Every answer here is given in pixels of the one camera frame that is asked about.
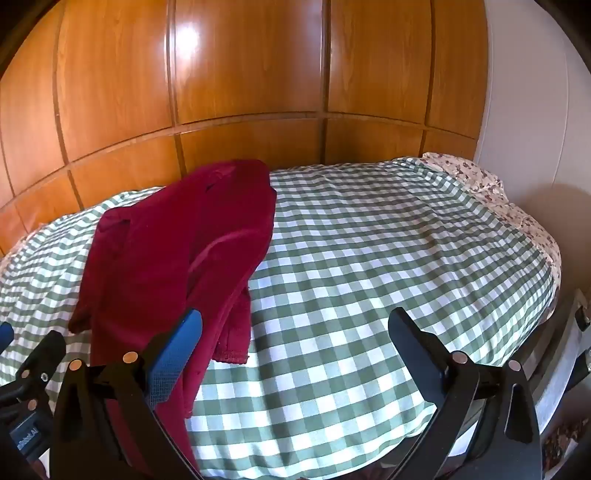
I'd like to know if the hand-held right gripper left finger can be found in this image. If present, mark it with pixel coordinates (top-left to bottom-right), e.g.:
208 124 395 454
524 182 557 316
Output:
50 308 204 480

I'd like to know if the dark red shirt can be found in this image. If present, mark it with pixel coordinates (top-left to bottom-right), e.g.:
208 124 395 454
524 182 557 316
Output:
68 159 278 474

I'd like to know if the green white checkered blanket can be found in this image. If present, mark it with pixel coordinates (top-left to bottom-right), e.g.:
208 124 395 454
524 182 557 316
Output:
0 157 555 476

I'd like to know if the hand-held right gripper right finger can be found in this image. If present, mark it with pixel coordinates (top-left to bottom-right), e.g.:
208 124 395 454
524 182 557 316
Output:
388 307 542 480

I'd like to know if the grey bed frame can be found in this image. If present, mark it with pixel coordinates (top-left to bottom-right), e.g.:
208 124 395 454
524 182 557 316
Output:
519 287 591 432

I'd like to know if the wooden wardrobe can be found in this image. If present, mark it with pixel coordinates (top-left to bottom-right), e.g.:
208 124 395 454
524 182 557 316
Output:
0 0 490 257

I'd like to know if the floral patterned rug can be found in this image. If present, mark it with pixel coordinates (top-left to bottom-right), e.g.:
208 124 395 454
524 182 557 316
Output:
540 413 585 480

